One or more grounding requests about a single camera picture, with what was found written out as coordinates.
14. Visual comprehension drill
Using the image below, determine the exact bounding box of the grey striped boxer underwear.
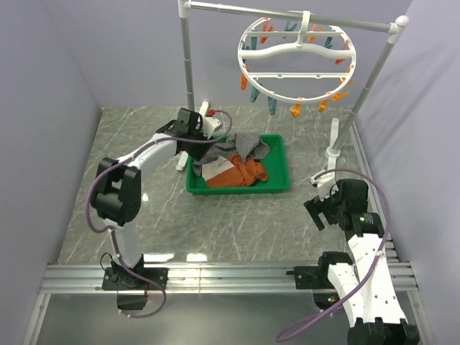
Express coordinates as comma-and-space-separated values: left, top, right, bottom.
192, 133, 270, 176

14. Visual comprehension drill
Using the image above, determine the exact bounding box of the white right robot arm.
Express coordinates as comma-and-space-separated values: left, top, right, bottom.
304, 179, 420, 344

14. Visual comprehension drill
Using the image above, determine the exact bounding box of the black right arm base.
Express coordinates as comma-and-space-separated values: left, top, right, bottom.
285, 252, 353, 290

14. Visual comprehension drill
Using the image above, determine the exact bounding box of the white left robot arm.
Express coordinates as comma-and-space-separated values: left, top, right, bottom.
86, 108, 222, 289

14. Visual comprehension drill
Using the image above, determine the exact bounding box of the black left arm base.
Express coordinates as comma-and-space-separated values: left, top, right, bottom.
101, 265, 168, 291

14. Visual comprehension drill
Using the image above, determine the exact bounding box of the orange white underwear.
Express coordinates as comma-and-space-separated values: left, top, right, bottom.
201, 155, 268, 188

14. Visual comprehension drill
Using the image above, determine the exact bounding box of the white round clip hanger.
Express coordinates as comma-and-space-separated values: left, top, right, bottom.
237, 11, 357, 105

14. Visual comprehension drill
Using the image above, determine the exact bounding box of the green plastic tray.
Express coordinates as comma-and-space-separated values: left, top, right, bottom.
186, 134, 290, 196

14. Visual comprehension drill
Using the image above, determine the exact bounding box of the orange clothes peg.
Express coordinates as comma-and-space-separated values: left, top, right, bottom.
240, 73, 247, 90
331, 91, 349, 102
318, 99, 328, 113
290, 103, 302, 119
259, 18, 274, 44

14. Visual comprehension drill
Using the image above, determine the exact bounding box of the white grey drying rack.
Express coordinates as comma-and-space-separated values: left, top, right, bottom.
178, 1, 409, 175

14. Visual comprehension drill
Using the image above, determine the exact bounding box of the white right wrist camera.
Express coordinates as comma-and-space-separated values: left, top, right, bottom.
310, 170, 339, 201

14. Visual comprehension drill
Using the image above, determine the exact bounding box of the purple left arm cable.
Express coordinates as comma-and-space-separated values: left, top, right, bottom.
86, 109, 234, 319

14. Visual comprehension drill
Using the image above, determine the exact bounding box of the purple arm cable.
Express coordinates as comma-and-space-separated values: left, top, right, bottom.
86, 109, 234, 319
275, 168, 392, 342

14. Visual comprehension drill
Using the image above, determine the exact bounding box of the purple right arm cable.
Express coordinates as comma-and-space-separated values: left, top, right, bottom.
275, 168, 392, 342

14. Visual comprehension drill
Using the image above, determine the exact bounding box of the aluminium mounting rail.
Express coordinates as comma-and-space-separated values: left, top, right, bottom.
39, 261, 420, 295

